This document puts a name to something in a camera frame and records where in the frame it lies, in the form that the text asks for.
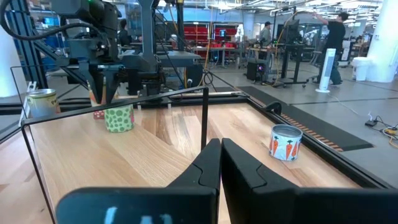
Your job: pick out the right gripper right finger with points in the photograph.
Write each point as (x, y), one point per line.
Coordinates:
(280, 205)

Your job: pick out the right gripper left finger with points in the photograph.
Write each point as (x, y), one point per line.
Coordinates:
(140, 205)

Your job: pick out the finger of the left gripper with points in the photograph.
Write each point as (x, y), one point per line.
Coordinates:
(90, 82)
(111, 82)

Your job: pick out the tall orange-red can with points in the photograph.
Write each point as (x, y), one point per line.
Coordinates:
(99, 115)

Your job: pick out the green dotted peas can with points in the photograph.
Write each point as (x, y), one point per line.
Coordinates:
(119, 119)

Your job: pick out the tall peaches can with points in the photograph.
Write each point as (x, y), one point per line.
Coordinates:
(42, 104)

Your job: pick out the white carrots can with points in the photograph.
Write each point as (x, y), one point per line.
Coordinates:
(285, 144)

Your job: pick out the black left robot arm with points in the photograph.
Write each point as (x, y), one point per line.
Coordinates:
(146, 37)

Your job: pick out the person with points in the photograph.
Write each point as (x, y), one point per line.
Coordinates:
(265, 35)
(124, 34)
(335, 40)

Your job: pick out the blue metal column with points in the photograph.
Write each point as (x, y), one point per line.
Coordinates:
(26, 40)

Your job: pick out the red storage bin rack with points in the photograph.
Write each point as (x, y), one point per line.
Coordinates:
(211, 32)

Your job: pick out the black power adapter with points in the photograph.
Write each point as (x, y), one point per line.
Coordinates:
(371, 123)

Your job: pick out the black computer tower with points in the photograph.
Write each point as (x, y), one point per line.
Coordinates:
(255, 71)

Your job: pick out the white tower fan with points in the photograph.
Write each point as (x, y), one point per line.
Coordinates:
(326, 68)

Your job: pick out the black standing desk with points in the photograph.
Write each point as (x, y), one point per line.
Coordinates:
(292, 53)

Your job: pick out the white trash bin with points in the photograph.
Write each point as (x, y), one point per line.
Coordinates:
(361, 68)

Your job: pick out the black metal table frame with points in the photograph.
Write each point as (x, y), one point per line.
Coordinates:
(326, 151)

